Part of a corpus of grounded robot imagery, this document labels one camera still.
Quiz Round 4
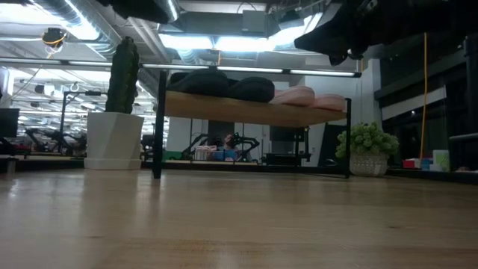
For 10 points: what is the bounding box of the black aluminium table frame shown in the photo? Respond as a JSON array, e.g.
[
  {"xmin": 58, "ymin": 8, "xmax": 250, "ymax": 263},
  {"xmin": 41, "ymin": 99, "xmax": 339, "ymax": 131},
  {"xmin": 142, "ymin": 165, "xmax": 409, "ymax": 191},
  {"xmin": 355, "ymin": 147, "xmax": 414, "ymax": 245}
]
[{"xmin": 0, "ymin": 132, "xmax": 478, "ymax": 185}]

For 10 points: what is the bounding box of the yellow ceiling cable reel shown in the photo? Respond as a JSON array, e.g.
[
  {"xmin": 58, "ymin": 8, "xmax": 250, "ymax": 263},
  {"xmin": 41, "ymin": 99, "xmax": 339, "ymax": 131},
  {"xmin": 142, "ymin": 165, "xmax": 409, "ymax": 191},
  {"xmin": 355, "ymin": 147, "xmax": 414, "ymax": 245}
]
[{"xmin": 41, "ymin": 28, "xmax": 69, "ymax": 50}]

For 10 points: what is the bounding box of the black foam slide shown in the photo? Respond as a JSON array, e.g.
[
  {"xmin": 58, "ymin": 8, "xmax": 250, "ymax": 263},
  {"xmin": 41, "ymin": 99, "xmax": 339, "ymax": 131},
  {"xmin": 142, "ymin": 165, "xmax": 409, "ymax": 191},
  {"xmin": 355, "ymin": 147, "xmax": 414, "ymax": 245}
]
[
  {"xmin": 227, "ymin": 76, "xmax": 276, "ymax": 104},
  {"xmin": 167, "ymin": 69, "xmax": 231, "ymax": 99}
]

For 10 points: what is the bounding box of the round green succulent plant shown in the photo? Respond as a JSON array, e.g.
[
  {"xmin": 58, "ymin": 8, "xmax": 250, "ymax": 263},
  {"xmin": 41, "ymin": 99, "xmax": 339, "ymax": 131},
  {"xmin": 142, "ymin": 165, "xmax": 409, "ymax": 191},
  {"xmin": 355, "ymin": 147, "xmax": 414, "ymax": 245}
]
[{"xmin": 335, "ymin": 121, "xmax": 400, "ymax": 160}]

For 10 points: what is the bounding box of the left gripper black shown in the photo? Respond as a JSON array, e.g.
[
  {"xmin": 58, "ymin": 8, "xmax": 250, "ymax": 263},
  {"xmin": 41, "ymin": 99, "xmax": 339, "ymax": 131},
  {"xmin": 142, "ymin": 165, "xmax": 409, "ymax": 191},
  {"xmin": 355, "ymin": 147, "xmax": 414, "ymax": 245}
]
[{"xmin": 96, "ymin": 0, "xmax": 174, "ymax": 25}]

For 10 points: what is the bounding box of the pink foam slide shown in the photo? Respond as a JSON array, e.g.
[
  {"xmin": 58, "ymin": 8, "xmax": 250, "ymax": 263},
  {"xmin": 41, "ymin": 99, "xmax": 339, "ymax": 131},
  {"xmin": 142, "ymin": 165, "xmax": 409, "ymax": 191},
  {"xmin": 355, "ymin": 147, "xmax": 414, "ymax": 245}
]
[
  {"xmin": 309, "ymin": 93, "xmax": 347, "ymax": 113},
  {"xmin": 269, "ymin": 85, "xmax": 316, "ymax": 107}
]

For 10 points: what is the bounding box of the long LED light bar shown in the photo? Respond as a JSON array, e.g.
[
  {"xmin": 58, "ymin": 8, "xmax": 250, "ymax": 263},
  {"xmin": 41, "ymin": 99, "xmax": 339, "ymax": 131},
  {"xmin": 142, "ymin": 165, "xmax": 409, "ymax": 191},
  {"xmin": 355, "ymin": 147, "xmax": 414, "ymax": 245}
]
[{"xmin": 0, "ymin": 58, "xmax": 362, "ymax": 78}]

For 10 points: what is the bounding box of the wooden shelf with black frame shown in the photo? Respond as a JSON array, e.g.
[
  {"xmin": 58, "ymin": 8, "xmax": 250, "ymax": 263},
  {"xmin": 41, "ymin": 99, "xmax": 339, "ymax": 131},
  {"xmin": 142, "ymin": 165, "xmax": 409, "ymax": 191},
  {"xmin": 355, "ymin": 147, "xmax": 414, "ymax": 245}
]
[{"xmin": 152, "ymin": 69, "xmax": 353, "ymax": 180}]

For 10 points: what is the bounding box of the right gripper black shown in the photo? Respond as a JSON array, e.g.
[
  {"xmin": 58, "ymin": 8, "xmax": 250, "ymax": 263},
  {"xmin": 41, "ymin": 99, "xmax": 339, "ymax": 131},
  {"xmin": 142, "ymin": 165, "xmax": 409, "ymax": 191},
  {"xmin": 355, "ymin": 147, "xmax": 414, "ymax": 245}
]
[{"xmin": 294, "ymin": 0, "xmax": 412, "ymax": 67}]

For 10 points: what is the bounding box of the black metal background stand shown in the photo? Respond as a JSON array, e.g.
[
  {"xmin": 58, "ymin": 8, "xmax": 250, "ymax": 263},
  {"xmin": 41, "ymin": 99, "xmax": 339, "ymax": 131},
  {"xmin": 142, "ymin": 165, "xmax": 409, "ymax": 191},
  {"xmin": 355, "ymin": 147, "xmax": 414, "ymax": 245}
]
[{"xmin": 60, "ymin": 90, "xmax": 102, "ymax": 155}]

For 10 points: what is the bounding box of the black background panel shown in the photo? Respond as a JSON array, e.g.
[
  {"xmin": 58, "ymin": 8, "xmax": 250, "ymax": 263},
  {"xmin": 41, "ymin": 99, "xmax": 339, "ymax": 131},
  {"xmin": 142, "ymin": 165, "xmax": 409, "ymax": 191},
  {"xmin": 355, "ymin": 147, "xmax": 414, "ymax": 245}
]
[{"xmin": 320, "ymin": 123, "xmax": 348, "ymax": 165}]

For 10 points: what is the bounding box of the yellow cable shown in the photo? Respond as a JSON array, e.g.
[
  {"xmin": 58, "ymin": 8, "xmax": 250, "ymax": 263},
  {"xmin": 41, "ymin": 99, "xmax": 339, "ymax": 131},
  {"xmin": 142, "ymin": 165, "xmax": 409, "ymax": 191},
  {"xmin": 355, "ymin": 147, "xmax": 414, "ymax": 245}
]
[{"xmin": 419, "ymin": 32, "xmax": 429, "ymax": 160}]

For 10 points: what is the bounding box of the white hexagonal plant pot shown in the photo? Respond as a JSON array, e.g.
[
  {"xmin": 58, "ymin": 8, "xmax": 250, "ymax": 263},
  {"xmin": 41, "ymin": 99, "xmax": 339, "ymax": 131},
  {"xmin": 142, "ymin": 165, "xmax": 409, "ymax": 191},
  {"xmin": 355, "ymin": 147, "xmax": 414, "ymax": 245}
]
[{"xmin": 84, "ymin": 111, "xmax": 145, "ymax": 171}]

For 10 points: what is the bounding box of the dark background monitor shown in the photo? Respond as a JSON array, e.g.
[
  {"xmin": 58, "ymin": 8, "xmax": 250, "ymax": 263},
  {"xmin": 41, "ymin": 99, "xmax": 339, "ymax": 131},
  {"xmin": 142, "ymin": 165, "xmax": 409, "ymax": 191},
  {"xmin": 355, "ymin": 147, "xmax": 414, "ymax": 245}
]
[{"xmin": 0, "ymin": 108, "xmax": 20, "ymax": 138}]

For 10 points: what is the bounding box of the grey woven plant pot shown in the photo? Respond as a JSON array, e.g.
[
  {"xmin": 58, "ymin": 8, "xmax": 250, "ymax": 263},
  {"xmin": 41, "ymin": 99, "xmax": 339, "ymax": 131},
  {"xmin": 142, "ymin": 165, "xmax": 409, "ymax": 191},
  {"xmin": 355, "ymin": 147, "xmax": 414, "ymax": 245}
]
[{"xmin": 349, "ymin": 152, "xmax": 390, "ymax": 178}]

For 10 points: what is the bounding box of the pale green box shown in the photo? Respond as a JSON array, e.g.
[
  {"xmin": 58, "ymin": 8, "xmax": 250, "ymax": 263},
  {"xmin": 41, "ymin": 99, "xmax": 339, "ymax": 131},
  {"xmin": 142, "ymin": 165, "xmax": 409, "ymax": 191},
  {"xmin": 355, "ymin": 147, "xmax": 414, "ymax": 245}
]
[{"xmin": 432, "ymin": 149, "xmax": 451, "ymax": 173}]

